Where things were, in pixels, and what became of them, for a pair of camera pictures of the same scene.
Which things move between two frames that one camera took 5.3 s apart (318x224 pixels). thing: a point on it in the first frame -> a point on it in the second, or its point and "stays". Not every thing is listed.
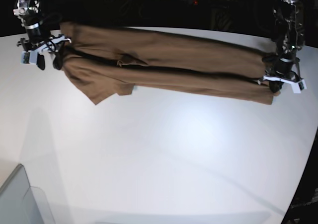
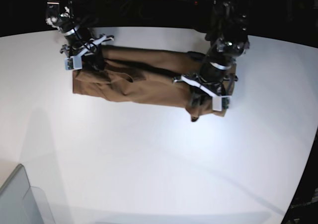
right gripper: x=277 y=79 -> x=219 y=88
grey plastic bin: x=22 y=203 stays
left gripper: x=30 y=55 -> x=96 y=62
